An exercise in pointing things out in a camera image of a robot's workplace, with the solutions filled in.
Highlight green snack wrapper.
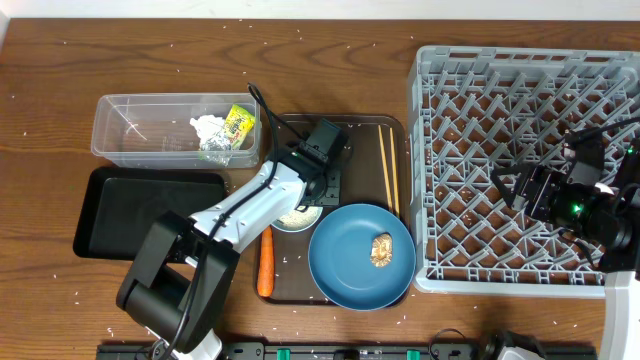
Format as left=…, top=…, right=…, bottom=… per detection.
left=223, top=104, right=256, bottom=150

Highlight aluminium foil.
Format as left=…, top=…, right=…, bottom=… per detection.
left=199, top=131, right=232, bottom=167

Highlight white tissue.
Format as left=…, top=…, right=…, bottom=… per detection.
left=189, top=115, right=228, bottom=147

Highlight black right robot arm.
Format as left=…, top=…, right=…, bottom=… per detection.
left=490, top=133, right=639, bottom=359

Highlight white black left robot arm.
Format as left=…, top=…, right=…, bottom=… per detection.
left=116, top=119, right=348, bottom=359

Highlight grey dishwasher rack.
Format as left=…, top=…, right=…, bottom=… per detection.
left=408, top=46, right=639, bottom=299

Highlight light blue rice bowl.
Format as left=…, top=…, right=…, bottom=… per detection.
left=272, top=206, right=323, bottom=233

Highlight dark brown tray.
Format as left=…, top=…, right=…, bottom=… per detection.
left=266, top=115, right=411, bottom=305

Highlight blue plate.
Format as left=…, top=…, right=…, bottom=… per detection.
left=308, top=204, right=416, bottom=311

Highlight wooden chopstick left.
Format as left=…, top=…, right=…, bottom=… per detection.
left=378, top=125, right=393, bottom=212

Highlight brown food scrap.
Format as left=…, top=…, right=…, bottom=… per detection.
left=370, top=233, right=393, bottom=268

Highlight orange carrot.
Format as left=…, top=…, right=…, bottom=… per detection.
left=257, top=226, right=275, bottom=297

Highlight clear plastic bin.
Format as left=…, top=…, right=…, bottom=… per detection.
left=91, top=93, right=261, bottom=170

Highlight black square bin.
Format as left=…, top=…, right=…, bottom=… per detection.
left=73, top=167, right=225, bottom=260

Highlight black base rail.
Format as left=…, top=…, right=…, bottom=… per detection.
left=97, top=327, right=599, bottom=360

